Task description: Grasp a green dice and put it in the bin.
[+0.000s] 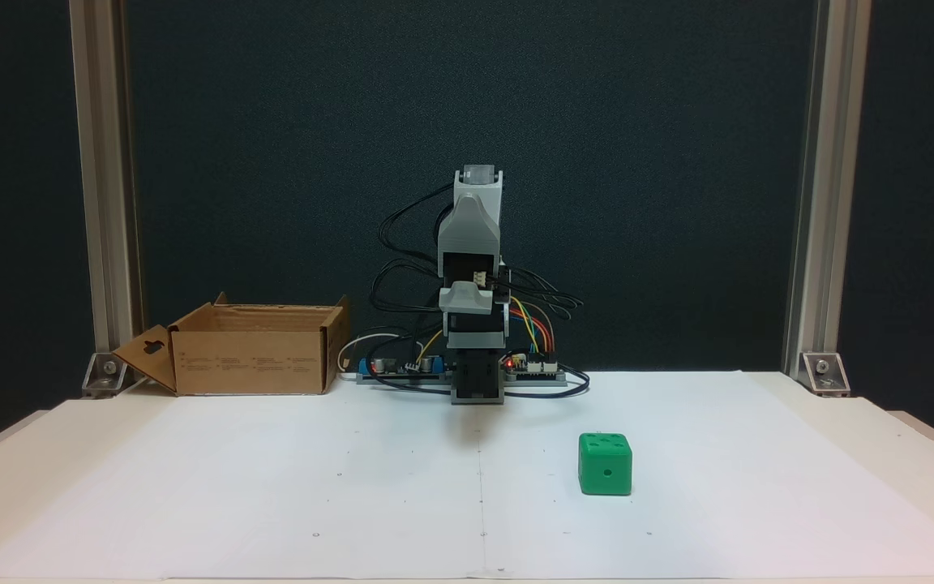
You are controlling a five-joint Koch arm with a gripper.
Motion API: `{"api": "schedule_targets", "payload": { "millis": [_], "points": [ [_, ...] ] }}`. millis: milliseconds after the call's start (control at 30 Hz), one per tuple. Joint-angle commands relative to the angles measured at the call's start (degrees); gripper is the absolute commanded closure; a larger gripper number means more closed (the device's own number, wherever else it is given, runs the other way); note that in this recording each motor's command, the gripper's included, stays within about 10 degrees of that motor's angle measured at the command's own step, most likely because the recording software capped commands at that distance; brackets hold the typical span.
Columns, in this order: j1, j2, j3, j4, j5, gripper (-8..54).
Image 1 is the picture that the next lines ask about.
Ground grey teardrop gripper finger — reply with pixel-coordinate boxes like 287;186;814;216
438;195;504;276

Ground blue circuit board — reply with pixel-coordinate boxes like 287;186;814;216
356;353;452;382

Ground aluminium frame post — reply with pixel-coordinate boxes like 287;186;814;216
782;0;874;379
68;0;146;359

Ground black three-wire servo cable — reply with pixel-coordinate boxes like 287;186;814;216
378;183;456;285
499;261;584;324
368;258;445;316

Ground long yellow wire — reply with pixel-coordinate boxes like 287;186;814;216
416;328;444;371

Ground pale usb cable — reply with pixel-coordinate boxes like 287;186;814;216
338;330;413;376

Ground brown cardboard box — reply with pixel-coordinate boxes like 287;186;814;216
113;293;352;397

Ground small circuit board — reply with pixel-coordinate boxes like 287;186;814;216
504;354;559;378

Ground thick black cable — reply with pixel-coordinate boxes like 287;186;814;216
366;367;592;401

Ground green dice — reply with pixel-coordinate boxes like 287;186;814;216
578;432;633;497

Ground grey board mounting plate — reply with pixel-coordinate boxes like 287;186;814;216
356;369;570;387

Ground short yellow jumper wire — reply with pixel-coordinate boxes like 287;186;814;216
510;297;538;355

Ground metal corner bracket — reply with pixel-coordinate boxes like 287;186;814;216
81;350;130;399
800;350;851;397

